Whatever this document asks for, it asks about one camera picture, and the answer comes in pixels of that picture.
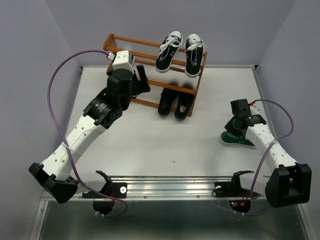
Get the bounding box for all black sneaker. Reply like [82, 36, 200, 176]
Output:
[157, 88, 178, 117]
[174, 92, 194, 121]

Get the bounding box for black sneaker white laces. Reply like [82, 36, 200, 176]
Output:
[155, 30, 183, 74]

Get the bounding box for green sneaker white laces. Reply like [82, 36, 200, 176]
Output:
[131, 55, 136, 66]

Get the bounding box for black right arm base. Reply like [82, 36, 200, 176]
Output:
[212, 170, 254, 198]

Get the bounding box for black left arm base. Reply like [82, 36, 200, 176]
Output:
[82, 170, 128, 199]

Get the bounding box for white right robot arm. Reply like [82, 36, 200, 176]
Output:
[224, 99, 312, 208]

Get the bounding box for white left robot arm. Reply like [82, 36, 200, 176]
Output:
[28, 64, 151, 204]

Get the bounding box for orange wooden shoe shelf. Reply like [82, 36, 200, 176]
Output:
[103, 33, 208, 117]

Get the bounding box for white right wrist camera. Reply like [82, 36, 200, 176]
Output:
[249, 101, 264, 115]

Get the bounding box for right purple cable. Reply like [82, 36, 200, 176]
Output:
[212, 99, 295, 216]

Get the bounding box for purple cable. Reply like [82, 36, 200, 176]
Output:
[47, 49, 129, 218]
[212, 99, 295, 216]

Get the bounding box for aluminium mounting rail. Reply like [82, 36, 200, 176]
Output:
[41, 174, 276, 201]

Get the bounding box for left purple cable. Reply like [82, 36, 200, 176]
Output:
[47, 49, 129, 218]

